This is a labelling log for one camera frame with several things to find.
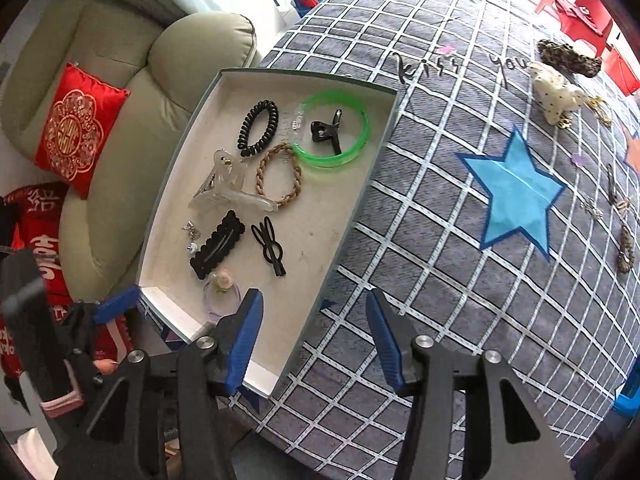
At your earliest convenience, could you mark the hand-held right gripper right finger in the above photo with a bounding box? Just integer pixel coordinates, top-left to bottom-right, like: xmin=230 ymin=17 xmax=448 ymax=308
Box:
xmin=365 ymin=288 xmax=576 ymax=480

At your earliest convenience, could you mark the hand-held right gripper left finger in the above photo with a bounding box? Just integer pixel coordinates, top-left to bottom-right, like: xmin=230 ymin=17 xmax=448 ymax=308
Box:
xmin=55 ymin=288 xmax=265 ymax=480

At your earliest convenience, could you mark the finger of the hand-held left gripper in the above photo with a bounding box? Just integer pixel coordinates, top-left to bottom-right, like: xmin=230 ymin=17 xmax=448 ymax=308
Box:
xmin=61 ymin=285 xmax=142 ymax=377

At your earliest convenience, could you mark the pink flower hair tie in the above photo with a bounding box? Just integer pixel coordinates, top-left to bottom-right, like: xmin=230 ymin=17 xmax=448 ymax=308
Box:
xmin=202 ymin=267 xmax=246 ymax=319

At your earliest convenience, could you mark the black bunny hair clip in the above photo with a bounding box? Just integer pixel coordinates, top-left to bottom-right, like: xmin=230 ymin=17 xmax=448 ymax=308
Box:
xmin=250 ymin=216 xmax=287 ymax=278

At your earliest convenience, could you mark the black scalloped snap hair clip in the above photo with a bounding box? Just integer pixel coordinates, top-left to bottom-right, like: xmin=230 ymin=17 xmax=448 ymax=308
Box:
xmin=188 ymin=210 xmax=246 ymax=281

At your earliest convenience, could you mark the white cardboard tray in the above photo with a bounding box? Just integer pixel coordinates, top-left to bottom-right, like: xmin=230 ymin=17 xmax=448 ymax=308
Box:
xmin=136 ymin=68 xmax=401 ymax=396

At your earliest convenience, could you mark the clear plastic claw clip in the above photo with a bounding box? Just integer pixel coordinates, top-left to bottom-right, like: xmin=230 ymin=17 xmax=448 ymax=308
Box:
xmin=188 ymin=148 xmax=280 ymax=214

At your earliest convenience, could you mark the black spiral hair tie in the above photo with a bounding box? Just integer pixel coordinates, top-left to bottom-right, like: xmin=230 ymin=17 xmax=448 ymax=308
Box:
xmin=236 ymin=99 xmax=280 ymax=159

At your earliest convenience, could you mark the black claw hair clip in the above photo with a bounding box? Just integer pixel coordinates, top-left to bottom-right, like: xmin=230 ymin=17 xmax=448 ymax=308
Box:
xmin=308 ymin=108 xmax=354 ymax=157

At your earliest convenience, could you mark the red printed cloth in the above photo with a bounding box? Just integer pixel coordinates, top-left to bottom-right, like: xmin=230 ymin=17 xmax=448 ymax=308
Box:
xmin=0 ymin=182 xmax=132 ymax=382

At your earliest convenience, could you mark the grey checked star blanket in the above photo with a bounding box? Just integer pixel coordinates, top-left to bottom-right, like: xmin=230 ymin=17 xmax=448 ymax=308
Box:
xmin=227 ymin=0 xmax=640 ymax=480

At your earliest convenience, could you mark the red embroidered cushion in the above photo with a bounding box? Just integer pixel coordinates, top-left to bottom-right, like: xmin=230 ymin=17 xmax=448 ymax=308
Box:
xmin=33 ymin=62 xmax=132 ymax=200

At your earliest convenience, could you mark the beige leather sofa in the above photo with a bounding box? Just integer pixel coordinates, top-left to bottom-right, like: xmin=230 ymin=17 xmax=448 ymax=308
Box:
xmin=0 ymin=0 xmax=259 ymax=306

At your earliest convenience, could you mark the green plastic bangle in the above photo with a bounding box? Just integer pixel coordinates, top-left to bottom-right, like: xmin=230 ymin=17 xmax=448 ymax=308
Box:
xmin=292 ymin=89 xmax=371 ymax=170

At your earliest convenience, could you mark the blue plastic stool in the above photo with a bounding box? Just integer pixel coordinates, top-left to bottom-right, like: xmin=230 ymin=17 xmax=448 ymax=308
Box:
xmin=612 ymin=382 xmax=640 ymax=419

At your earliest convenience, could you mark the brown rectangular hair clip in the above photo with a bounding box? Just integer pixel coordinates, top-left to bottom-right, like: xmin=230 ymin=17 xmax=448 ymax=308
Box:
xmin=607 ymin=162 xmax=621 ymax=206

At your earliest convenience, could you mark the cream polka-dot hair bow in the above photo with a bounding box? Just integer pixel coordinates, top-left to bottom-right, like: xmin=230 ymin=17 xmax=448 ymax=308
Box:
xmin=529 ymin=61 xmax=587 ymax=126

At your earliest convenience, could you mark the leopard print hair bow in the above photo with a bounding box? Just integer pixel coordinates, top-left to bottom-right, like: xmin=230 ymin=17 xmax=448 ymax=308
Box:
xmin=537 ymin=38 xmax=604 ymax=79

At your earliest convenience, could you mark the red plastic chair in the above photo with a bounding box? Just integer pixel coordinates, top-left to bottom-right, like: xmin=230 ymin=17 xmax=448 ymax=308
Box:
xmin=534 ymin=0 xmax=614 ymax=56
xmin=602 ymin=50 xmax=640 ymax=96

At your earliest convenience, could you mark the brown braided hair tie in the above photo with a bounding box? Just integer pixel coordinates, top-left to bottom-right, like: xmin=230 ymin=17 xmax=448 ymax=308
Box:
xmin=255 ymin=142 xmax=304 ymax=206

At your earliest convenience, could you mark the brown spiral hair tie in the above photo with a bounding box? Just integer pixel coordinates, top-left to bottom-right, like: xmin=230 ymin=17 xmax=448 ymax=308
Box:
xmin=616 ymin=224 xmax=636 ymax=274

